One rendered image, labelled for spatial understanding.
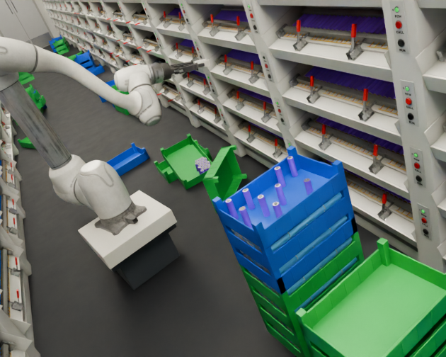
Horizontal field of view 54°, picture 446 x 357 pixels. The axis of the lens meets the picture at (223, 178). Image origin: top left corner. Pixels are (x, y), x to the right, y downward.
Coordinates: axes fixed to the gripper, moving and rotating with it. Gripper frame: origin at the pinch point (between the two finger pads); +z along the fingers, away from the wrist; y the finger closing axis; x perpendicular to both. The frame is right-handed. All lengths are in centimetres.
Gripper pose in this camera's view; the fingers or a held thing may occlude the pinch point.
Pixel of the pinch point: (202, 63)
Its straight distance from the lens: 212.7
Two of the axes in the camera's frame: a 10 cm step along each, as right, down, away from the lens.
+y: 4.2, 3.4, -8.4
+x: -1.2, -9.0, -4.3
